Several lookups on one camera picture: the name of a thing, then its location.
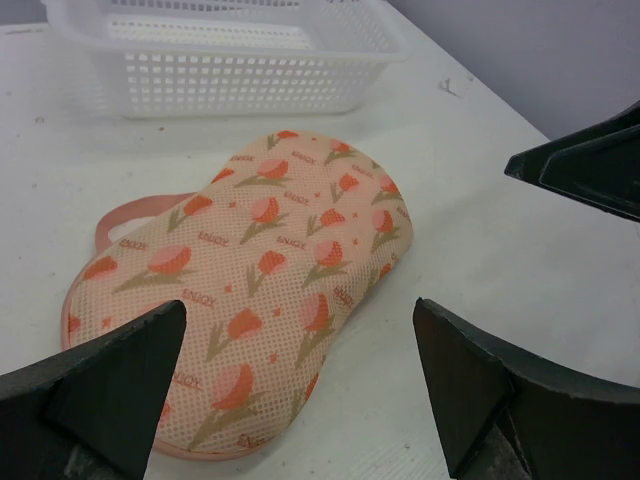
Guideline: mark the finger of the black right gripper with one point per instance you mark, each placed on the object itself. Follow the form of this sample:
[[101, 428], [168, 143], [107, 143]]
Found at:
[[597, 166]]

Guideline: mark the white plastic mesh basket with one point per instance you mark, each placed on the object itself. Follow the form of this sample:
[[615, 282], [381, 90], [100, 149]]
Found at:
[[158, 59]]

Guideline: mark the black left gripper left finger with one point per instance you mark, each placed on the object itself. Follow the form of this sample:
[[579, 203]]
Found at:
[[91, 412]]

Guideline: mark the peach floral mesh laundry bag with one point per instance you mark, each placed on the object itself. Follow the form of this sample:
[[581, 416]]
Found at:
[[269, 259]]

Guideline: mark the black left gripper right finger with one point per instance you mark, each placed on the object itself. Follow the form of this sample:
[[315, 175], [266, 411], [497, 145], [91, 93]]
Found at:
[[502, 412]]

